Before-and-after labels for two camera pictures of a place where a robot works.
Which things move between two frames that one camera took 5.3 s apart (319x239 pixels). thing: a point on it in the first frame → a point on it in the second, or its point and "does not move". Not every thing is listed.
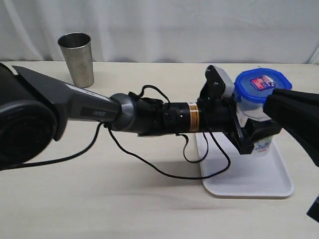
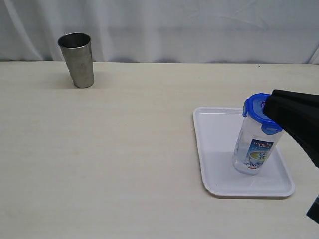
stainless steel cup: [77, 49] does not move
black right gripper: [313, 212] does not move
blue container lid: [255, 85] → [253, 107]
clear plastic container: [254, 111] → [253, 148]
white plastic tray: [248, 175] does not move
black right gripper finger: [297, 113] does not move
